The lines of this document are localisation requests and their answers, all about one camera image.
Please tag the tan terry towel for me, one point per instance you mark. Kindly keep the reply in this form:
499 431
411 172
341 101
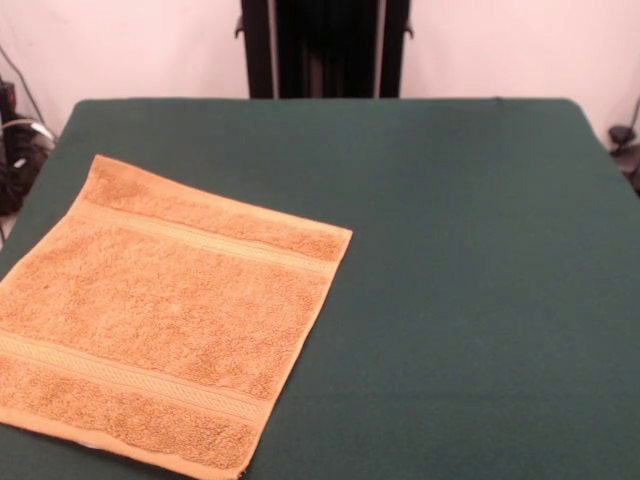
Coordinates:
175 310

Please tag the dark green table cloth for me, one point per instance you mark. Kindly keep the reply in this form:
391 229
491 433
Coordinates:
475 300

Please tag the small black adapter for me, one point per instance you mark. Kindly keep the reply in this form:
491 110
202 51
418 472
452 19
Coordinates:
620 134

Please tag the upright black power strip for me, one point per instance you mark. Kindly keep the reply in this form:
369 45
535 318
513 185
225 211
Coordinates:
7 100

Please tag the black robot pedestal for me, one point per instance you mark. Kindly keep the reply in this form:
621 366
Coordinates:
325 50

